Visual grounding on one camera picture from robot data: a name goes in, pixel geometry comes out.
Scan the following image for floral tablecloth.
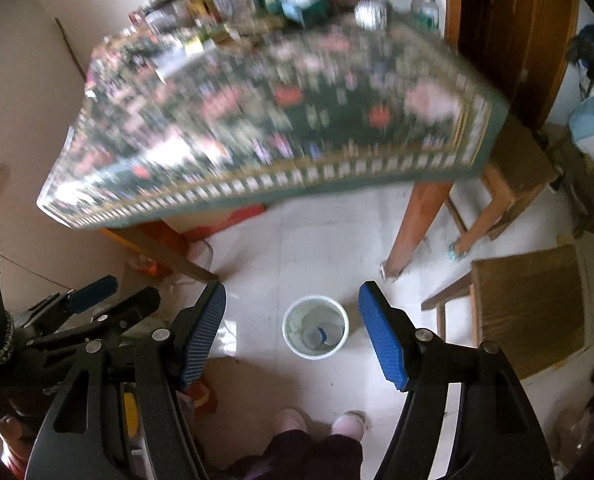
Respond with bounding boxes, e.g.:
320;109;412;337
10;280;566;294
36;10;511;233

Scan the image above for light blue rag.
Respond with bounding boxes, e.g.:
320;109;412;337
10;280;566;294
444;241;471;264

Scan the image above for wooden stool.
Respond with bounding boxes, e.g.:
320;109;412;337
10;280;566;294
421;245;592;382
444;115;558;257

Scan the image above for person's dark trouser legs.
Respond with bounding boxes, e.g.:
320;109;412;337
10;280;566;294
226;430;366;480

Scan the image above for shiny silver round container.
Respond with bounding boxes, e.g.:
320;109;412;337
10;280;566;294
354;0;394;29

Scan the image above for person's pink left slipper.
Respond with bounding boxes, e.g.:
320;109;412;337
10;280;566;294
274;408;309;437

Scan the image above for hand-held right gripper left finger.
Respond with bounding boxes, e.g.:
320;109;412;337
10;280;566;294
24;281;228;480

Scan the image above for light blue bag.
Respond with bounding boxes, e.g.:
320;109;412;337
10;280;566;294
569;94;594;162

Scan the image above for person's pink slipper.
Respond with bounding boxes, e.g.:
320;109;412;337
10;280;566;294
274;408;309;437
330;411;366;442

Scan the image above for white plastic bin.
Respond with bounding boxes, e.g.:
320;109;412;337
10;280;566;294
282;296;351;360

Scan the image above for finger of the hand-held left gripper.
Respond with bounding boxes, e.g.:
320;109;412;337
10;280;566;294
12;275;119;333
27;287;162;358

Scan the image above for glass jar with green label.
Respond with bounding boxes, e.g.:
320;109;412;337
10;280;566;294
409;0;439;32

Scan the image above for brown wooden door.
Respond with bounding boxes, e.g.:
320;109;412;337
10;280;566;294
444;0;581;132

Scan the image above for person's pink right slipper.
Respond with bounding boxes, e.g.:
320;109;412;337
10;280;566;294
330;411;366;442

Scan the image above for dark hanging cloth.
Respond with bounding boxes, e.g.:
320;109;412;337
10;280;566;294
567;24;594;102

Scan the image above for wooden table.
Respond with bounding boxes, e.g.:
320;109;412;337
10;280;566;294
100;180;454;282

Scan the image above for clear plastic bag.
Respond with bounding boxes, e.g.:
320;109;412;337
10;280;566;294
552;404;594;462

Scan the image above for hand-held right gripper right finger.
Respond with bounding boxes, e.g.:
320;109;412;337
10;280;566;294
358;281;552;480

